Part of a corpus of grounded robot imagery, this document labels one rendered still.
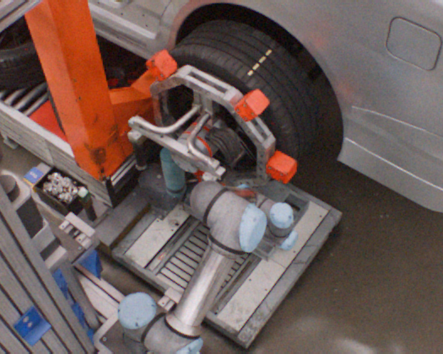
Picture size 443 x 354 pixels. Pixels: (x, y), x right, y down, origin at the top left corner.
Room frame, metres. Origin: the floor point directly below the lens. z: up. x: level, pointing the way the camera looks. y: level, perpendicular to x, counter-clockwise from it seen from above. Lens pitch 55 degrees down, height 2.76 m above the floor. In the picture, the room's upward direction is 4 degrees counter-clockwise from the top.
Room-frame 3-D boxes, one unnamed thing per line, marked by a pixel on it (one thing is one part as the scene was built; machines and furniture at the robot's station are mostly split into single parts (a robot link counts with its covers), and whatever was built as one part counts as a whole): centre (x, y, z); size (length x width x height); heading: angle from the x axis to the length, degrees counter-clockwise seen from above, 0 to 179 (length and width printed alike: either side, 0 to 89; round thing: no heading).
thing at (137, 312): (0.74, 0.25, 0.98); 0.13 x 0.12 x 0.14; 48
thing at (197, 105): (1.51, 0.16, 1.03); 0.19 x 0.18 x 0.11; 140
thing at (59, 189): (1.53, 0.66, 0.51); 0.20 x 0.14 x 0.13; 52
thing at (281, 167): (1.34, -0.24, 0.85); 0.09 x 0.08 x 0.07; 50
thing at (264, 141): (1.54, 0.00, 0.85); 0.54 x 0.07 x 0.54; 50
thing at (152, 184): (1.76, 0.16, 0.26); 0.42 x 0.18 x 0.35; 140
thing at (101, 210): (1.55, 0.69, 0.44); 0.43 x 0.17 x 0.03; 50
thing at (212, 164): (1.38, 0.00, 1.03); 0.19 x 0.18 x 0.11; 140
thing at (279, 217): (1.07, -0.20, 0.95); 0.11 x 0.08 x 0.11; 48
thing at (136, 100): (1.93, 0.28, 0.69); 0.52 x 0.17 x 0.35; 140
